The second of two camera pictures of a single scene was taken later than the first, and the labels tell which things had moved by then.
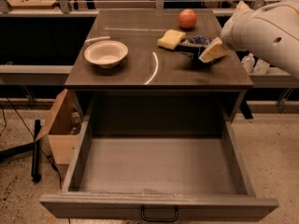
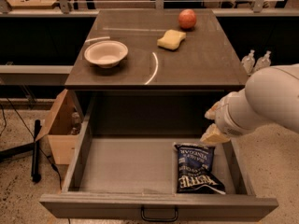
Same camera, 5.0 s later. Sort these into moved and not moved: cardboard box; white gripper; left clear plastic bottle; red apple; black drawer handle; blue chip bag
Moved: white gripper; blue chip bag
Not moved: black drawer handle; red apple; left clear plastic bottle; cardboard box
